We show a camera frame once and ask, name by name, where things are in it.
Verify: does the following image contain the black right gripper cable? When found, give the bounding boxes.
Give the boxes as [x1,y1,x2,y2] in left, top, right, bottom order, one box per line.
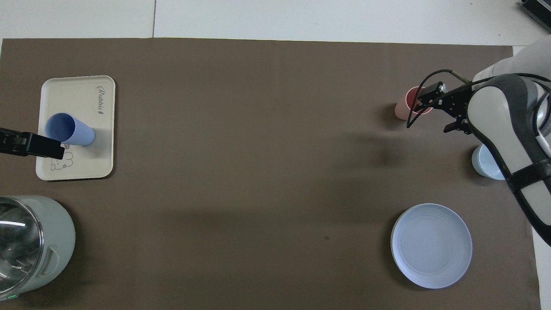
[406,69,551,130]

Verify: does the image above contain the dark grey ribbed device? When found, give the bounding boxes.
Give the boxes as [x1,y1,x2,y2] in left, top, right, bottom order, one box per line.
[519,0,551,33]

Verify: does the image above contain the brown paper table mat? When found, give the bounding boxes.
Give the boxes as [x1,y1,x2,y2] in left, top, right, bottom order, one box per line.
[0,38,542,310]

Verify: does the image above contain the glass pot lid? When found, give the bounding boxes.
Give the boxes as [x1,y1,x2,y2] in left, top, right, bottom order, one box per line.
[0,202,43,294]

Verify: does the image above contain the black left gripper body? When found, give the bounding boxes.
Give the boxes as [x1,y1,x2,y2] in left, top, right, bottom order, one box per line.
[0,127,31,155]

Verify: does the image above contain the light blue bowl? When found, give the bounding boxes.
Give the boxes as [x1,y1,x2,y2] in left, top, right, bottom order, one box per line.
[471,144,506,180]

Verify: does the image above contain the steel pot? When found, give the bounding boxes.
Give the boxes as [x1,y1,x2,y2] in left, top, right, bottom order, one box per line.
[0,195,76,302]

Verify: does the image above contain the cream rectangular tray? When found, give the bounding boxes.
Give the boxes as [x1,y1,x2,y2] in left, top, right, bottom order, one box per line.
[36,75,116,180]

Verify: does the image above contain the pink plastic cup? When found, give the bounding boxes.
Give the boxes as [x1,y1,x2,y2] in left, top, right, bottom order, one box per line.
[395,87,433,120]

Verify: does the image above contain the pale blue plate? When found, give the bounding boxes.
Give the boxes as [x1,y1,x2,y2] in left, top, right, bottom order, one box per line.
[390,203,473,289]

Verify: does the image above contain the blue plastic cup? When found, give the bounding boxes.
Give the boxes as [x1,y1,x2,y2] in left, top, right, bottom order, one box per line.
[45,113,96,147]

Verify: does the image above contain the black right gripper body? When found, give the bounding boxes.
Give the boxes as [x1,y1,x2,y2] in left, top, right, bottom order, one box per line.
[430,83,474,130]

